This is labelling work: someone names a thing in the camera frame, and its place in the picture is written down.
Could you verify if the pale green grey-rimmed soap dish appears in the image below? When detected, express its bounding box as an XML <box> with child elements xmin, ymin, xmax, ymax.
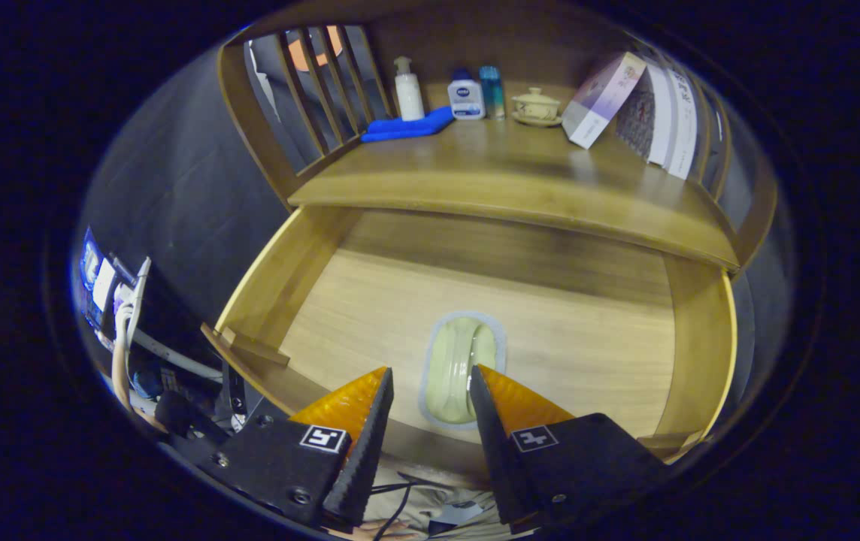
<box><xmin>418</xmin><ymin>310</ymin><xmax>507</xmax><ymax>431</ymax></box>

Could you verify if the white lotion bottle blue cap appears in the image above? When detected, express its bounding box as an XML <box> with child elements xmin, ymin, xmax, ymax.
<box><xmin>447</xmin><ymin>69</ymin><xmax>486</xmax><ymax>121</ymax></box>

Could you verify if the white pump bottle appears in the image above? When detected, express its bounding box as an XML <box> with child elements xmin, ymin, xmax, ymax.
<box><xmin>392</xmin><ymin>56</ymin><xmax>426</xmax><ymax>122</ymax></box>

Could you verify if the beige lidded teacup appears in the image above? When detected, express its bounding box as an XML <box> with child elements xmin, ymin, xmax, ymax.
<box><xmin>511</xmin><ymin>87</ymin><xmax>564</xmax><ymax>128</ymax></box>

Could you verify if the computer screen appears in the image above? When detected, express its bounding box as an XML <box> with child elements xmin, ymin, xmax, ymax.
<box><xmin>78</xmin><ymin>225</ymin><xmax>119</xmax><ymax>331</ymax></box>

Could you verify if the black backdrop cloth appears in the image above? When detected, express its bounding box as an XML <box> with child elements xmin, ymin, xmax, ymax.
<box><xmin>77</xmin><ymin>26</ymin><xmax>795</xmax><ymax>437</ymax></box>

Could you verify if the plain white book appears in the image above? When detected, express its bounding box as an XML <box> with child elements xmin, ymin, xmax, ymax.
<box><xmin>647</xmin><ymin>64</ymin><xmax>677</xmax><ymax>168</ymax></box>

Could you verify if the wooden countertop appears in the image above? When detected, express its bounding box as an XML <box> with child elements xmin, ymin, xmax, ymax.
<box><xmin>287</xmin><ymin>105</ymin><xmax>740</xmax><ymax>271</ymax></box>

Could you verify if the blue folded cloth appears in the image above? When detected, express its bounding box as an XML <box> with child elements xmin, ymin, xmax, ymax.
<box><xmin>360</xmin><ymin>105</ymin><xmax>456</xmax><ymax>144</ymax></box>

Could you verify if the small teal bottle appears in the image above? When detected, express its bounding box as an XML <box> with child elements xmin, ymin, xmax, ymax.
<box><xmin>479</xmin><ymin>65</ymin><xmax>507</xmax><ymax>120</ymax></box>

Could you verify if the white cable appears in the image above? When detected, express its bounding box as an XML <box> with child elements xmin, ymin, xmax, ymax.
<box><xmin>111</xmin><ymin>301</ymin><xmax>224</xmax><ymax>414</ymax></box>

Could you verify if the purple and white book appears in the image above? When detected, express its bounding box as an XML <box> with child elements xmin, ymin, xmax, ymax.
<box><xmin>562</xmin><ymin>51</ymin><xmax>648</xmax><ymax>150</ymax></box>

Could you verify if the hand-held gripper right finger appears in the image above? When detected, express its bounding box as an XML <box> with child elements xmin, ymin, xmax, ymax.
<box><xmin>468</xmin><ymin>364</ymin><xmax>671</xmax><ymax>534</ymax></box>

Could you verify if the wooden drawer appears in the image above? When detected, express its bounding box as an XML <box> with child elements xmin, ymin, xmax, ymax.
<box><xmin>201</xmin><ymin>204</ymin><xmax>739</xmax><ymax>482</ymax></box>

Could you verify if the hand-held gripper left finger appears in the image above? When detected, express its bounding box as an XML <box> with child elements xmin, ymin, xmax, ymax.
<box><xmin>197</xmin><ymin>366</ymin><xmax>395</xmax><ymax>528</ymax></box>

